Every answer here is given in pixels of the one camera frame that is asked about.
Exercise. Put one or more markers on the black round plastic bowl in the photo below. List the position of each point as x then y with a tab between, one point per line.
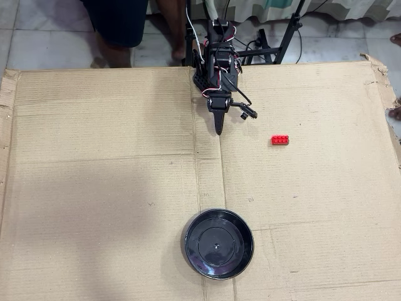
218	244

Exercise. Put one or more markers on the bare person foot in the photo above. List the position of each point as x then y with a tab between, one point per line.
396	39
396	109

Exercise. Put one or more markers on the brown cardboard sheet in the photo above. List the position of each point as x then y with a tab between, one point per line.
94	188

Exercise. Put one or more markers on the dark shorts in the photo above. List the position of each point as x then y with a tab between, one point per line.
116	19

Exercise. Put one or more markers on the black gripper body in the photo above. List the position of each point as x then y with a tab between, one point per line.
218	108

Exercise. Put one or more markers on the red lego block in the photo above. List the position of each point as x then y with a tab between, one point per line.
280	140

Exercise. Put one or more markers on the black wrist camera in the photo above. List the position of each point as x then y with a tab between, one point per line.
247	110

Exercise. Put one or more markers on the patterned bed sheet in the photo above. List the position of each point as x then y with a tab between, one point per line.
282	7

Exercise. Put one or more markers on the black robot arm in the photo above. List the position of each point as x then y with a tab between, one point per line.
219	67

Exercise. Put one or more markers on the bare person leg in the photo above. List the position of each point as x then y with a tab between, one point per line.
175	28
114	54

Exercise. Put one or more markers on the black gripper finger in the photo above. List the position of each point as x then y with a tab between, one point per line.
215	119
221	120

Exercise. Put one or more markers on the black tripod stand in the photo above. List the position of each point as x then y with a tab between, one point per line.
286	34

